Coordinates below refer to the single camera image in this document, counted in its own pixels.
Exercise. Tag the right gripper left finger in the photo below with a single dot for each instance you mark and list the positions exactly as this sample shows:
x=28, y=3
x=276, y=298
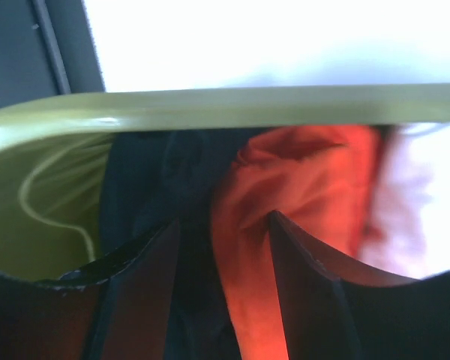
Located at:
x=135, y=289

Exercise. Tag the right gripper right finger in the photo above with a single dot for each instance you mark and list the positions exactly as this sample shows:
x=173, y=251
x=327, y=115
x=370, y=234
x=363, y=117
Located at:
x=334, y=306

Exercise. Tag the black t shirt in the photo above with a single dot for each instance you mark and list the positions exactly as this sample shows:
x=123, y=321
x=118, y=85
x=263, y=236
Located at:
x=153, y=178

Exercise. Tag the olive green plastic bin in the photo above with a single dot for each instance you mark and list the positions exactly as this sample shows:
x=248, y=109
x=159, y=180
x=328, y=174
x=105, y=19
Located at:
x=53, y=150

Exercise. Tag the white rolled t shirt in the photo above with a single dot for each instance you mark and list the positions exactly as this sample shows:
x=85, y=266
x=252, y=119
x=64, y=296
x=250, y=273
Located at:
x=409, y=223

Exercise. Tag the orange rolled t shirt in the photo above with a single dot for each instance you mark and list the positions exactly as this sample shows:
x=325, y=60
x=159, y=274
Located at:
x=319, y=176

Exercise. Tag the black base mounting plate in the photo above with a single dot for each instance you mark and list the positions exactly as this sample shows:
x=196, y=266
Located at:
x=46, y=49

